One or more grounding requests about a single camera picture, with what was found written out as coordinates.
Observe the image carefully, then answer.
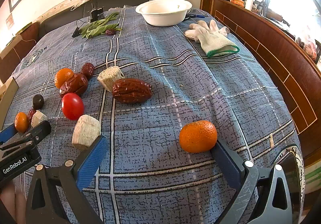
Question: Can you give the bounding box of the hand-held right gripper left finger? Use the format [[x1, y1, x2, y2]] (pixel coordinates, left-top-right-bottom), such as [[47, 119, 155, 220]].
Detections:
[[25, 136, 109, 224]]

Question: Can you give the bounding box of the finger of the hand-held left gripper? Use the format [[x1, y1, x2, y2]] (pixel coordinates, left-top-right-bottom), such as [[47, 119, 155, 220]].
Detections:
[[0, 124, 19, 144], [15, 121, 52, 146]]

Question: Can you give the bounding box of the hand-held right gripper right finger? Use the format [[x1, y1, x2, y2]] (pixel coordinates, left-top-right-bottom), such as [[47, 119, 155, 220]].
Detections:
[[212, 142, 294, 224]]

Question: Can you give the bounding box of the small sugarcane piece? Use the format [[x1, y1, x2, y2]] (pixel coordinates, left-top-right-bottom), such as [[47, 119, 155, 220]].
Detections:
[[30, 110, 49, 128]]

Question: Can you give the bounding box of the small orange tangerine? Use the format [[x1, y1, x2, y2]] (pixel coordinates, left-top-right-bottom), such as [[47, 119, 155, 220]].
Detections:
[[14, 112, 29, 133]]

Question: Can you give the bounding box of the white corn cob piece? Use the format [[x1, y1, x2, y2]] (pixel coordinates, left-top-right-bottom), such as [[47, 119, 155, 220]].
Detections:
[[71, 115, 102, 151]]

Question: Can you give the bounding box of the large orange tangerine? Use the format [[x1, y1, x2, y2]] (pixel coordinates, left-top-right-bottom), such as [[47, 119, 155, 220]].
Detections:
[[179, 120, 218, 153]]

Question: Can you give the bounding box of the red tomato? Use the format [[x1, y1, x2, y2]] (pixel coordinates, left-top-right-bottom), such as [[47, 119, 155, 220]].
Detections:
[[61, 93, 85, 121]]

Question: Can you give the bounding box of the cardboard box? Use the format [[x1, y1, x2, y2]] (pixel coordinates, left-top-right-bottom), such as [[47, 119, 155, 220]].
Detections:
[[0, 77, 20, 124]]

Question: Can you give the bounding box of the medium red date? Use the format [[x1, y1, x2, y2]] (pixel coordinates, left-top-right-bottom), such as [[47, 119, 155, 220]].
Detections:
[[59, 73, 89, 99]]

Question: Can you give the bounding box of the medium orange tangerine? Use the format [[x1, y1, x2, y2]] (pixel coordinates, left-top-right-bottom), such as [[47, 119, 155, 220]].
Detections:
[[54, 68, 75, 89]]

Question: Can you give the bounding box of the large red date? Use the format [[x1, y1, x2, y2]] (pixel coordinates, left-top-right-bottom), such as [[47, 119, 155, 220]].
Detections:
[[112, 78, 153, 104]]

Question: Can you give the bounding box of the person's left forearm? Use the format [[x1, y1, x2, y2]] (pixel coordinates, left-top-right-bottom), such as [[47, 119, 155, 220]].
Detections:
[[0, 181, 27, 224]]

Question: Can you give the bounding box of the dark round fruit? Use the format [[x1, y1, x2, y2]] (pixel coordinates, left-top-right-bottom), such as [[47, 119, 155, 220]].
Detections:
[[32, 94, 45, 110]]

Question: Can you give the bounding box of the round-ended sugarcane piece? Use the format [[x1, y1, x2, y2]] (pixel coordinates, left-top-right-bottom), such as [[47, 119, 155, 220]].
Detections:
[[97, 66, 125, 92]]

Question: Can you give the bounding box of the dark sofa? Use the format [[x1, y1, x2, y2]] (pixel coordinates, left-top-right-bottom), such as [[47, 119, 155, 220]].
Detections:
[[39, 0, 187, 39]]

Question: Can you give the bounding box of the blue plaid cloth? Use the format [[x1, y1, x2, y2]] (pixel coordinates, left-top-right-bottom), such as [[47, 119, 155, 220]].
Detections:
[[5, 7, 305, 224]]

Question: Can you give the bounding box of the green leafy vegetable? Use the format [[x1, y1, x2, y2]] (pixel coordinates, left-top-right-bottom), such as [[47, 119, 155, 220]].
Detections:
[[78, 12, 123, 39]]

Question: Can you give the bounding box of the white work glove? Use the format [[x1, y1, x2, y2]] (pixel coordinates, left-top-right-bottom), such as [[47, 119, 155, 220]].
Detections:
[[184, 19, 240, 58]]

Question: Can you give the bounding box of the wooden cabinet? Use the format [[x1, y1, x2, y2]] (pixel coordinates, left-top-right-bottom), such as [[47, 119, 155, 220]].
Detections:
[[201, 0, 321, 136]]

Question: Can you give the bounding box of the black electronic device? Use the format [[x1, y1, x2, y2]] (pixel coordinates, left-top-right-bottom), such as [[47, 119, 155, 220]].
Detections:
[[88, 3, 105, 23]]

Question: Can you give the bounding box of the white bowl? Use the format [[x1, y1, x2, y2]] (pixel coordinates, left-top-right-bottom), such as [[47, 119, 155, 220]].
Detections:
[[135, 0, 193, 27]]

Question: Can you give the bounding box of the wall socket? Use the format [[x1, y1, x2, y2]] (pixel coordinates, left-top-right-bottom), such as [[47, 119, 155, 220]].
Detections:
[[5, 13, 14, 29]]

